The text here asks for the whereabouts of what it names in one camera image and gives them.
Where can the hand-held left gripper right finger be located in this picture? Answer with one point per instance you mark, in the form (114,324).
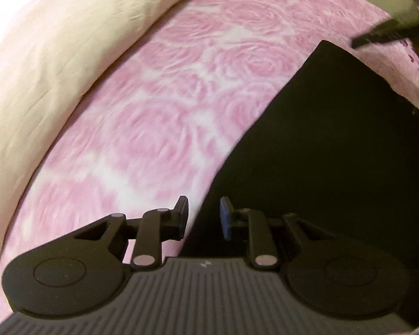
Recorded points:
(225,221)

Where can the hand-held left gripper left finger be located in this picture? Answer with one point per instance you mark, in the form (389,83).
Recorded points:
(183,221)

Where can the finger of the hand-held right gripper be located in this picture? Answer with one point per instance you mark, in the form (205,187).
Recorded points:
(380,33)

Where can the black garment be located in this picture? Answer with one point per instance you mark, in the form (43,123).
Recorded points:
(335,146)

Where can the pink floral bedsheet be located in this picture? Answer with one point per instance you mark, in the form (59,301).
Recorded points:
(160,111)

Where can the cream and grey blanket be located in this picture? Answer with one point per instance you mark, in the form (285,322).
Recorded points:
(38,76)

